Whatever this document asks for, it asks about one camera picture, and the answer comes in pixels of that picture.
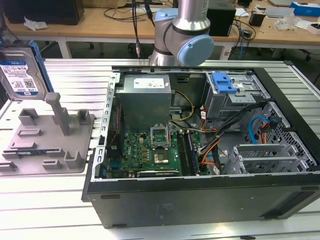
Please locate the hard disk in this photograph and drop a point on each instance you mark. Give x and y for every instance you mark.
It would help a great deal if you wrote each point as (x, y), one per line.
(17, 75)

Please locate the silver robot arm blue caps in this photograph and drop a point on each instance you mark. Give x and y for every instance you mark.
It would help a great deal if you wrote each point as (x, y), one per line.
(180, 37)

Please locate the metal disk bay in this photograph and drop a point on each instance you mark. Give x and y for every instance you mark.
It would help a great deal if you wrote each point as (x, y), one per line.
(262, 152)

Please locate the grey power supply unit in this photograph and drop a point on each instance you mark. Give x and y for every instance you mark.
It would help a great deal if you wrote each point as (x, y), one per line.
(142, 105)

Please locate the green motherboard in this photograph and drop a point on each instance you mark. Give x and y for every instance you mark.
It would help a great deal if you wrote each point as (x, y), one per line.
(140, 150)

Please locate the CPU socket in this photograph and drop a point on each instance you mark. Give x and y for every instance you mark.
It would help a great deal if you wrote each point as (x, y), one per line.
(161, 157)

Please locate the black RAM stick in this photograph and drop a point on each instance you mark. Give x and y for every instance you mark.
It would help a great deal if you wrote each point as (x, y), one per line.
(183, 152)

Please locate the black graphics card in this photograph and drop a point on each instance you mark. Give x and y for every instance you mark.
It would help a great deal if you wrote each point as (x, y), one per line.
(160, 173)

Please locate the grey metal drive cage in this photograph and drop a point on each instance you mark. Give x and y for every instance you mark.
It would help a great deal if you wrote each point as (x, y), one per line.
(225, 107)

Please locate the blue plastic drive latch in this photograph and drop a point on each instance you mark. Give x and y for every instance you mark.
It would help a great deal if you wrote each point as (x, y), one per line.
(222, 83)

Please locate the black open PC case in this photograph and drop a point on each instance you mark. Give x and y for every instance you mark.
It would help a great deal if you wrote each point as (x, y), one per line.
(200, 200)

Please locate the grey plastic parts rack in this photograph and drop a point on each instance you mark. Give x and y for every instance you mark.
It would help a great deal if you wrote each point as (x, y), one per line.
(50, 150)

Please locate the black tall box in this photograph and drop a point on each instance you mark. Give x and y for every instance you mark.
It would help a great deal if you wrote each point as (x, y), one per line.
(222, 22)

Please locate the small black box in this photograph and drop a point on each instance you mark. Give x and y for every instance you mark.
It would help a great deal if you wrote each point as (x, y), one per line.
(257, 19)

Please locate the large black box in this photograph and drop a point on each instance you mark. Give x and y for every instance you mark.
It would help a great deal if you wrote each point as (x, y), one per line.
(45, 12)

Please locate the crumpled clear plastic bag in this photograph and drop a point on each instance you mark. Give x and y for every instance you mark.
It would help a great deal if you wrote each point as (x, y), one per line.
(35, 23)

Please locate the clear plastic bags pile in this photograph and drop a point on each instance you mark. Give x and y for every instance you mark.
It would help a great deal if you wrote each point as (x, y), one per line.
(287, 22)

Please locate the flat silver box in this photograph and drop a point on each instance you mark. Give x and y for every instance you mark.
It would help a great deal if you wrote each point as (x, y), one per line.
(280, 12)

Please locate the white open box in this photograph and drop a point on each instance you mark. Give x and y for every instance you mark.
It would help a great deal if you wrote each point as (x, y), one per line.
(315, 28)

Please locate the blue cardboard box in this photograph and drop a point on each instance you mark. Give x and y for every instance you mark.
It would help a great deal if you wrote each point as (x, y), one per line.
(307, 10)

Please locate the wooden desk white frame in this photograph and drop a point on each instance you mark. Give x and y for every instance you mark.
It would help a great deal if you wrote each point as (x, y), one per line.
(75, 30)

